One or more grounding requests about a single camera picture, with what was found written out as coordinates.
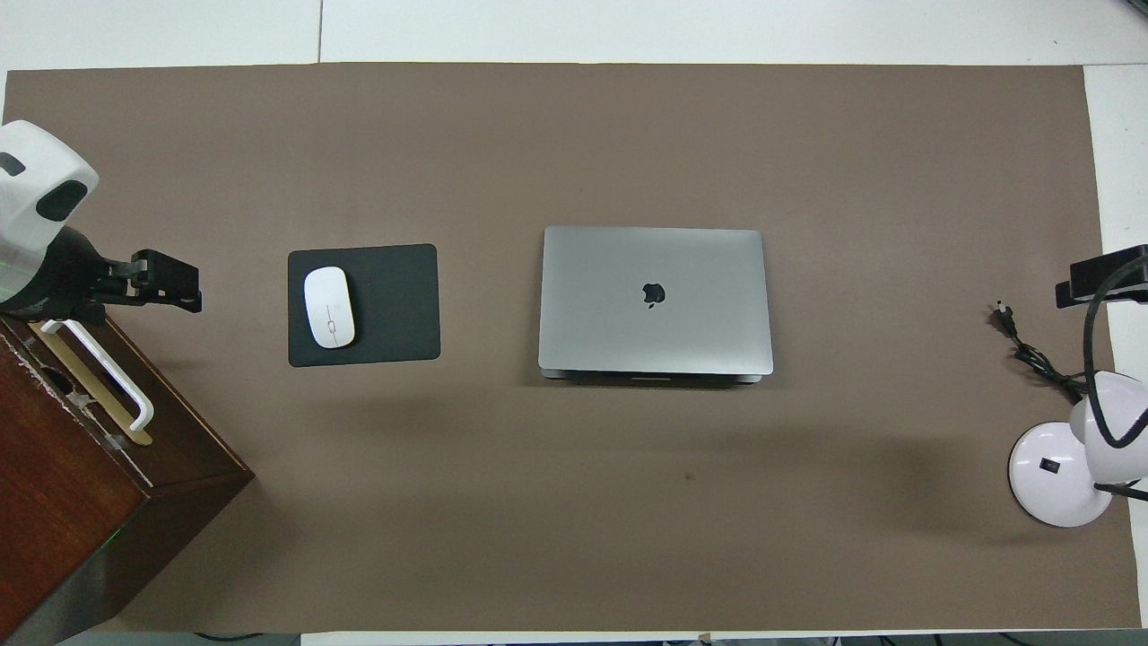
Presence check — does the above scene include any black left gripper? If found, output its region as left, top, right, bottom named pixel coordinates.
left=0, top=229, right=204, bottom=324

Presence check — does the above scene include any silver grey laptop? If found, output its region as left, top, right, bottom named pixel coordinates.
left=537, top=226, right=775, bottom=385

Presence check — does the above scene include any white computer mouse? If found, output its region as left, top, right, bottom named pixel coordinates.
left=303, top=266, right=356, bottom=349

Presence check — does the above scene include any white desk lamp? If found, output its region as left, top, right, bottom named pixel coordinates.
left=1007, top=370, right=1148, bottom=528

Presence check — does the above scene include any brown table mat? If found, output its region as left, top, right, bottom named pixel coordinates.
left=0, top=61, right=1142, bottom=633

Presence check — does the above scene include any black mouse pad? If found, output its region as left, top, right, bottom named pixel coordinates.
left=287, top=243, right=442, bottom=368

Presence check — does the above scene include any dark brown wooden box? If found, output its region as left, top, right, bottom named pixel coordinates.
left=0, top=310, right=255, bottom=642

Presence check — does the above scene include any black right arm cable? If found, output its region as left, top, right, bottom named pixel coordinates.
left=1083, top=258, right=1148, bottom=450

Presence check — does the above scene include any black lamp power cable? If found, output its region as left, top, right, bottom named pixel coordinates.
left=989, top=303, right=1148, bottom=502

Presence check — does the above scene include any white box handle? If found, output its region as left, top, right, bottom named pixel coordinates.
left=40, top=316, right=155, bottom=433

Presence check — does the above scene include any brass handle plate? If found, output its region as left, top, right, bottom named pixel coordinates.
left=25, top=319, right=153, bottom=447

